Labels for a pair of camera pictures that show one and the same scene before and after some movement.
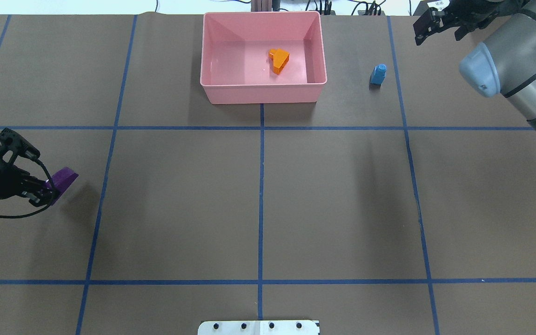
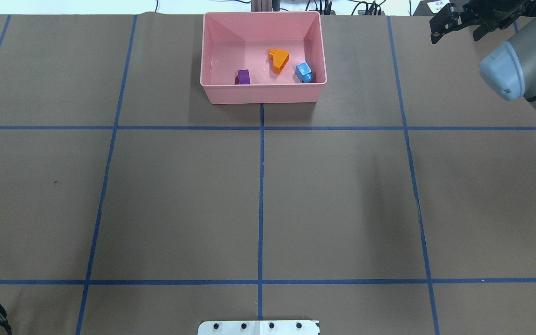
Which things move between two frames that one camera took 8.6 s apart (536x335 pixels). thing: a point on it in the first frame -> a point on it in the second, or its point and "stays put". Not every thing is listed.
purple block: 61,180 -> 243,77
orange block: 279,58 stays put
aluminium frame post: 261,5 stays put
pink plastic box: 262,57 stays put
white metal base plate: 259,327 stays put
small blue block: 378,74 -> 304,72
